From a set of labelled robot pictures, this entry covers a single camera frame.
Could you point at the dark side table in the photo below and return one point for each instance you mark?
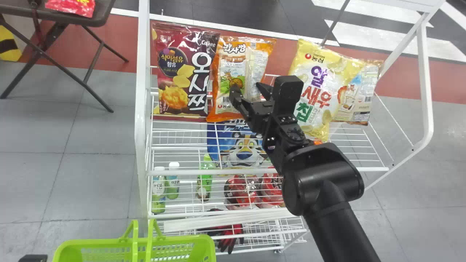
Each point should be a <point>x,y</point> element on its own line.
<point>47,40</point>

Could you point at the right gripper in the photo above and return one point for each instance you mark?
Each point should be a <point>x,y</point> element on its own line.
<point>259,114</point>

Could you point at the maroon snack packet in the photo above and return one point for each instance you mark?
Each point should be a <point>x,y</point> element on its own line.
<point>178,69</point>

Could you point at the white bottle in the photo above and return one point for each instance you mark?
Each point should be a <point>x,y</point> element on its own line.
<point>173,182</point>
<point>158,189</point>

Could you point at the blue cereal bag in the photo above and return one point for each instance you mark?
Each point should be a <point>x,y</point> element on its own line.
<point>233,145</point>

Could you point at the red snack packet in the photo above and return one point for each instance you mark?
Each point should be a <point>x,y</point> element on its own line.
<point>71,6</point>

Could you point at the red gloves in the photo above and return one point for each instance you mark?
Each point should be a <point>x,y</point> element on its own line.
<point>229,238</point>

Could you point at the green basket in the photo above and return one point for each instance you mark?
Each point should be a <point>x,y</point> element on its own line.
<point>145,251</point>

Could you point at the green bottle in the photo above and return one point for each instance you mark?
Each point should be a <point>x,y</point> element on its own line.
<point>204,182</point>

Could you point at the yellow black striped post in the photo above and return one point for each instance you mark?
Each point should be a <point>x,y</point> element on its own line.
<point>8,45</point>

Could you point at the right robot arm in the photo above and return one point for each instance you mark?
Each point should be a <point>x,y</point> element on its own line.
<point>327,218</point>

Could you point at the red noodle cup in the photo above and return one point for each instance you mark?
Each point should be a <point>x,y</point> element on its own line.
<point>273,189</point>
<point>242,191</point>

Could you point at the orange snack packet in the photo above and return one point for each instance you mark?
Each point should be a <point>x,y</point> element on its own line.
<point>227,72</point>

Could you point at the yellow snack packet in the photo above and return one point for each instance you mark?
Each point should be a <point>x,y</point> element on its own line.
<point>360,94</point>
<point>320,83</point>

